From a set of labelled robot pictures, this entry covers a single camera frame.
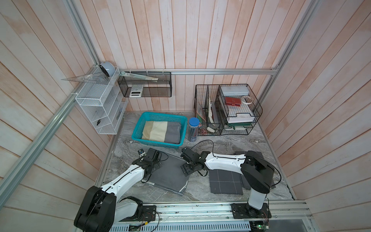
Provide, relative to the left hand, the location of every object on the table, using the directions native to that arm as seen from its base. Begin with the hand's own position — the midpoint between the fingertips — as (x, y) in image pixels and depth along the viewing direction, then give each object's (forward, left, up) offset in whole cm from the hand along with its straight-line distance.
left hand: (152, 167), depth 88 cm
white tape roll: (+43, -64, +18) cm, 80 cm away
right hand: (+1, -22, -1) cm, 22 cm away
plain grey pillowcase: (-5, -11, 0) cm, 13 cm away
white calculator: (+44, +13, +25) cm, 52 cm away
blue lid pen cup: (+19, -25, +16) cm, 36 cm away
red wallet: (+39, -53, +21) cm, 69 cm away
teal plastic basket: (+38, +7, +6) cm, 39 cm away
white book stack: (+27, -57, +17) cm, 66 cm away
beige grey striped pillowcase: (+26, -7, +2) cm, 27 cm away
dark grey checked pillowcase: (-8, -43, 0) cm, 44 cm away
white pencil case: (+50, -57, +21) cm, 79 cm away
